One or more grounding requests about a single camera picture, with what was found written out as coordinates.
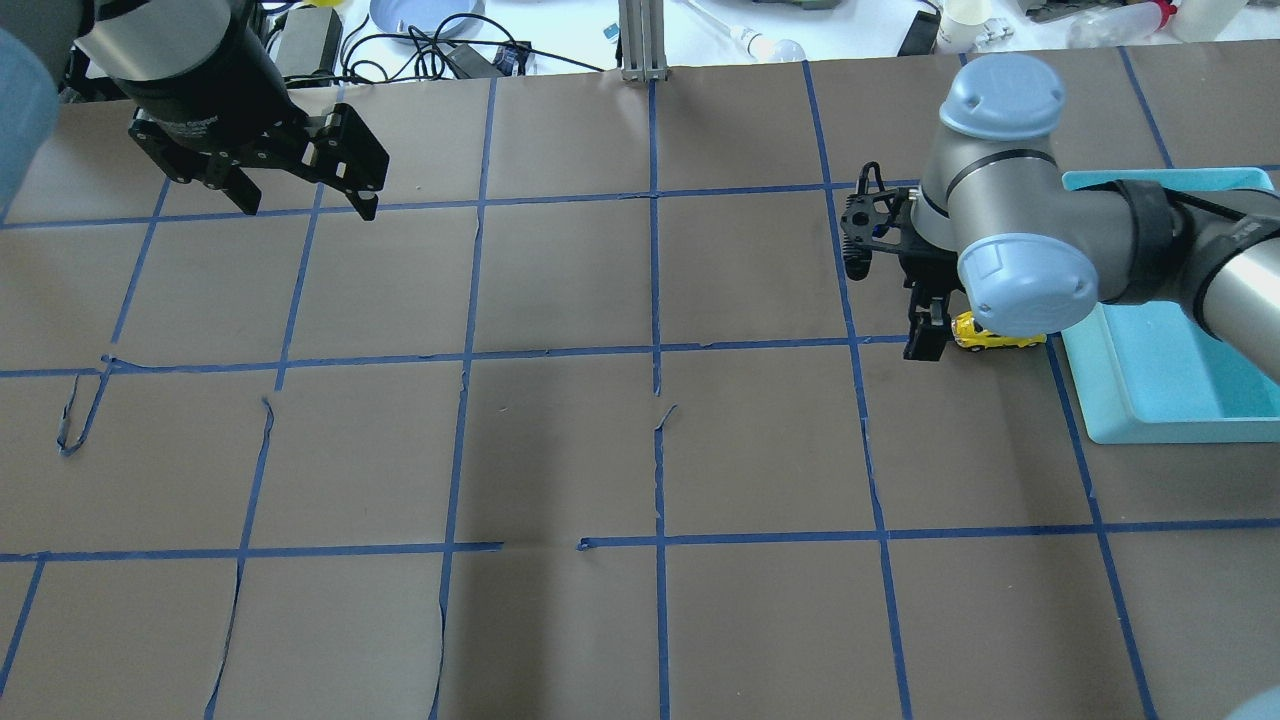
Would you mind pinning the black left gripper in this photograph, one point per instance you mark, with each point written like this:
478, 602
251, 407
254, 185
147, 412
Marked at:
205, 88

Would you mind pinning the yellow beetle toy car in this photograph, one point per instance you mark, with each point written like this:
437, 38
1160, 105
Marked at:
969, 334

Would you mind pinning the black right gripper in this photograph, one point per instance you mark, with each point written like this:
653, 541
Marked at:
927, 318

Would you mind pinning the black power adapter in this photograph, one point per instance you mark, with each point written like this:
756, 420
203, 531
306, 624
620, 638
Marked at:
305, 44

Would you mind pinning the aluminium frame post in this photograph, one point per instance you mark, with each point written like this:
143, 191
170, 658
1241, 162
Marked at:
642, 50

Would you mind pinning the blue plastic plate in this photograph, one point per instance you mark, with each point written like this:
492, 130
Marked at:
397, 17

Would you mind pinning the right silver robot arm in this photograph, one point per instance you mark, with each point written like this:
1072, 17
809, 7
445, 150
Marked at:
991, 217

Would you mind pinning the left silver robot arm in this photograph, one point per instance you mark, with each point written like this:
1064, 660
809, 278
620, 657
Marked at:
125, 39

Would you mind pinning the paper cup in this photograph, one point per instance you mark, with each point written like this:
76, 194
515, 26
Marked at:
961, 24

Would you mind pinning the turquoise plastic bin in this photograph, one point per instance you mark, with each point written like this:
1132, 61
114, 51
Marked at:
1147, 374

